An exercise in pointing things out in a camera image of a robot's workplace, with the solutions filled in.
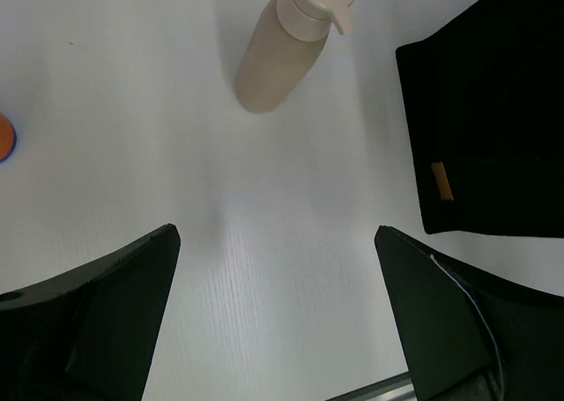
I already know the blue orange pump bottle back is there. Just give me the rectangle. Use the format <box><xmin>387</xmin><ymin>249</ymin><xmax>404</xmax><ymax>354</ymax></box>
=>
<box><xmin>0</xmin><ymin>113</ymin><xmax>18</xmax><ymax>162</ymax></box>

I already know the beige pump bottle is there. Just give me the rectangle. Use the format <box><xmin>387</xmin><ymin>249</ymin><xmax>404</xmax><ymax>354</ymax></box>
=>
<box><xmin>234</xmin><ymin>0</ymin><xmax>355</xmax><ymax>114</ymax></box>

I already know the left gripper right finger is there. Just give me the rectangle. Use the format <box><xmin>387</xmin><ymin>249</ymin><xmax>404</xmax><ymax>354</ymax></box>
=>
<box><xmin>375</xmin><ymin>226</ymin><xmax>563</xmax><ymax>400</ymax></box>

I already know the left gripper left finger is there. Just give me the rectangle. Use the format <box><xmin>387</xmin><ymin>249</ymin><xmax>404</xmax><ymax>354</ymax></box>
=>
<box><xmin>1</xmin><ymin>224</ymin><xmax>180</xmax><ymax>400</ymax></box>

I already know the black canvas bag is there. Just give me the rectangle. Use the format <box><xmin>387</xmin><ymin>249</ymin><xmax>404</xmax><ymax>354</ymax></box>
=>
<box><xmin>396</xmin><ymin>0</ymin><xmax>563</xmax><ymax>238</ymax></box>

